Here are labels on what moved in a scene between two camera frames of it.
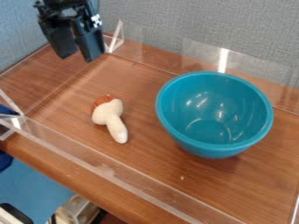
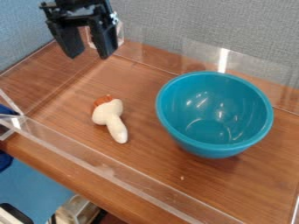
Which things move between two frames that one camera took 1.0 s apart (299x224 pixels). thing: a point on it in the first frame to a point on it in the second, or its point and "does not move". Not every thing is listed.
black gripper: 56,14 to 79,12
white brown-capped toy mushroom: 107,115 does not move
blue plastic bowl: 215,113 does not move
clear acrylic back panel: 259,52 does not move
